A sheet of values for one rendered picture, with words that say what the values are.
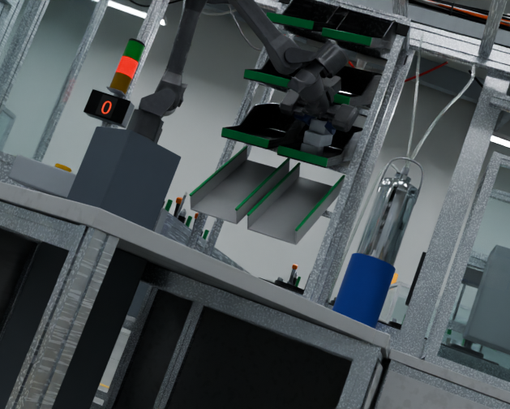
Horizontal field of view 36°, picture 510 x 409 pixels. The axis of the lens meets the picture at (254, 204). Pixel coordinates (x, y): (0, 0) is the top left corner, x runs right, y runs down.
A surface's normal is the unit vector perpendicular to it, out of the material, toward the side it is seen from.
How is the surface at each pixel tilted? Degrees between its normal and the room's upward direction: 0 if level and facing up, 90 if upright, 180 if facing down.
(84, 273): 90
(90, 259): 90
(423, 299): 90
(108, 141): 90
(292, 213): 45
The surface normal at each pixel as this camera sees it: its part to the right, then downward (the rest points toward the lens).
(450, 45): -0.16, -0.21
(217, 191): 0.02, -0.84
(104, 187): -0.67, -0.35
